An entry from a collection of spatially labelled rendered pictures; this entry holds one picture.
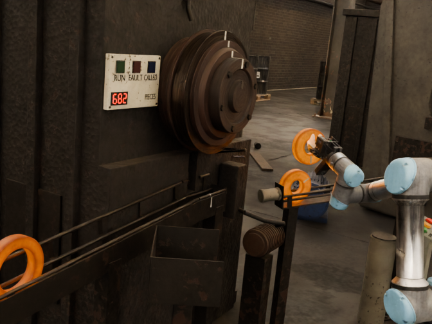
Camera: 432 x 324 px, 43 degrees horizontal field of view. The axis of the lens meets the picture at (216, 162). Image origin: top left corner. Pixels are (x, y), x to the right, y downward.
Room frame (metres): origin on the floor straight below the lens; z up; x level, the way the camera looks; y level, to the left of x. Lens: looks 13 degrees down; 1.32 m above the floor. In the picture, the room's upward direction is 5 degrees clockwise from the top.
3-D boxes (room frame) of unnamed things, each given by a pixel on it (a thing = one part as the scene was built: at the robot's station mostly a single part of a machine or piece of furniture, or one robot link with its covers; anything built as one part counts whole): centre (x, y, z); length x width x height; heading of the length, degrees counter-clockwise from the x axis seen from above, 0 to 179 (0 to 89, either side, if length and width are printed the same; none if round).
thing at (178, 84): (2.13, 0.04, 1.11); 0.47 x 0.06 x 0.47; 149
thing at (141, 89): (1.90, 0.31, 1.15); 0.26 x 0.02 x 0.18; 149
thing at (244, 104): (2.08, -0.05, 1.11); 0.28 x 0.06 x 0.28; 149
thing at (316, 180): (4.27, -0.78, 0.17); 0.57 x 0.31 x 0.34; 169
